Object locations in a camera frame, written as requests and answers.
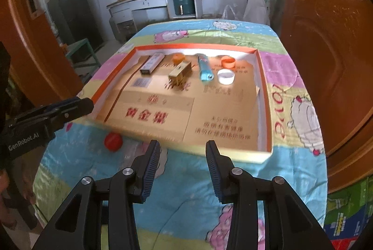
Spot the red bottle cap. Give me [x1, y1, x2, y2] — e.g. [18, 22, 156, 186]
[104, 132, 123, 152]

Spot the white slim box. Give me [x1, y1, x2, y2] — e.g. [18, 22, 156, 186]
[140, 53, 165, 75]

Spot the gold cigarette box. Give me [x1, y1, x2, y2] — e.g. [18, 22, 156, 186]
[168, 61, 192, 85]

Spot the orange bottle cap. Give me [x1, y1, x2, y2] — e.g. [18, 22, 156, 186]
[221, 56, 236, 69]
[172, 53, 185, 66]

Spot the white bottle cap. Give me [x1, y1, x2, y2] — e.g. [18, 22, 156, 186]
[217, 69, 235, 85]

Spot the teal lighter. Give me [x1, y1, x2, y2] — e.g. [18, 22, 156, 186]
[197, 54, 214, 82]

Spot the green stool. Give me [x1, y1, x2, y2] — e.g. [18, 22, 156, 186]
[65, 38, 101, 84]

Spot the green blue carton box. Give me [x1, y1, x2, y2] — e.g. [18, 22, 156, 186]
[324, 176, 372, 240]

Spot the red carton box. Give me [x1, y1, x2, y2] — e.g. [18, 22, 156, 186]
[331, 236, 359, 250]

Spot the colourful cartoon tablecloth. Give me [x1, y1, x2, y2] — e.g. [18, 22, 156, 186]
[33, 19, 328, 249]

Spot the dark green cabinet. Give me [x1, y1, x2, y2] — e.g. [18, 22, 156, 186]
[47, 0, 104, 49]

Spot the white kitchen counter cabinet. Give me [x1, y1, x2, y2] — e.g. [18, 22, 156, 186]
[107, 0, 203, 42]

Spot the orange-rimmed cardboard tray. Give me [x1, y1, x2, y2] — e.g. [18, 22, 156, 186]
[90, 43, 273, 164]

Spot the white plastic bag hanging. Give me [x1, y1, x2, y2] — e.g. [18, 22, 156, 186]
[243, 0, 271, 25]

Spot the brown wooden door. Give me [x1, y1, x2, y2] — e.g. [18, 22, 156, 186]
[281, 0, 372, 192]

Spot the brown door frame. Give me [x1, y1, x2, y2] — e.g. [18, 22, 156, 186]
[1, 0, 83, 106]

